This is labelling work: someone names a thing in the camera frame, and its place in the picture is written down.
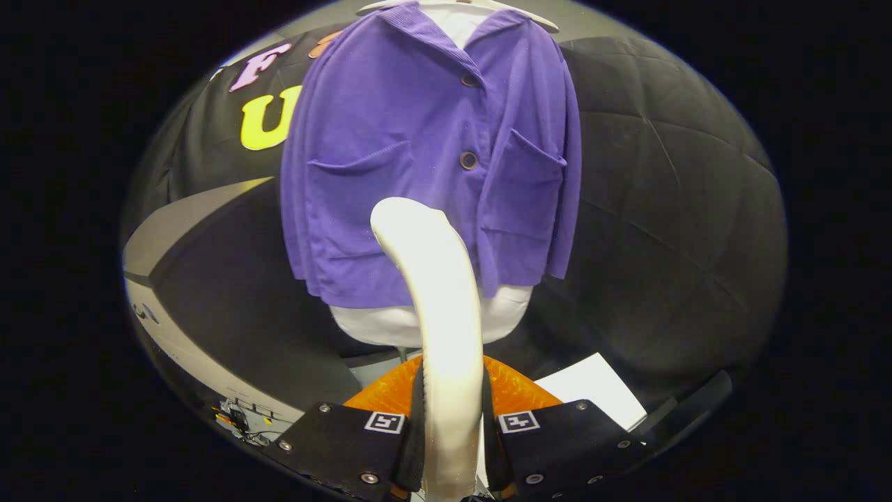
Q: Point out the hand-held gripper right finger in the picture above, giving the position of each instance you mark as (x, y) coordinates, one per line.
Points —
(564, 446)

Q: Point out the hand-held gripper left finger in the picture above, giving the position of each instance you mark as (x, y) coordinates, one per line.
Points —
(341, 446)

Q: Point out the white shirt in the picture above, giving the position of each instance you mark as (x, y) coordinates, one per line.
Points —
(369, 324)

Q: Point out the white garment steamer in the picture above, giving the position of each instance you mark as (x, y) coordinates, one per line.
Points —
(442, 314)

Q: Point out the white clothes hanger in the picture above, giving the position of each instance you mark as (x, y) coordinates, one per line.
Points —
(536, 19)

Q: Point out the white paper sheet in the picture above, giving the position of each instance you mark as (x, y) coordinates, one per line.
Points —
(599, 390)

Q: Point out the black stand base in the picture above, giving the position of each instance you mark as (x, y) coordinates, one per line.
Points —
(690, 404)

